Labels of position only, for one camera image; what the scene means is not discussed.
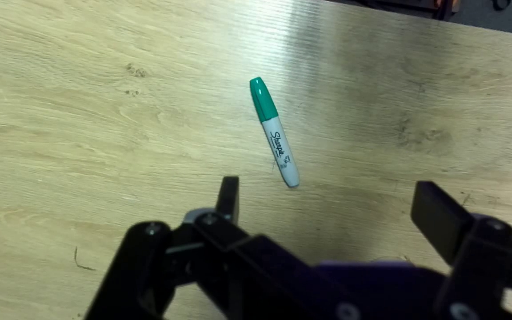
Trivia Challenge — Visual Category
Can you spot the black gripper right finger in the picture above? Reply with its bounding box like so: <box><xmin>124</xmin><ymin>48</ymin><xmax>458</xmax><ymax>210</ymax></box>
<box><xmin>410</xmin><ymin>181</ymin><xmax>474</xmax><ymax>265</ymax></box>

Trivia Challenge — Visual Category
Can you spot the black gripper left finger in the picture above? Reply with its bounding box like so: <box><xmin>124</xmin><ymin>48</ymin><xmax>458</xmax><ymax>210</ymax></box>
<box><xmin>215</xmin><ymin>176</ymin><xmax>240</xmax><ymax>222</ymax></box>

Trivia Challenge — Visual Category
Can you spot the green capped white marker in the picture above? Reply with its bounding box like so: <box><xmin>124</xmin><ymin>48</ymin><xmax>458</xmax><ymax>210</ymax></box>
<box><xmin>249</xmin><ymin>77</ymin><xmax>300</xmax><ymax>189</ymax></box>

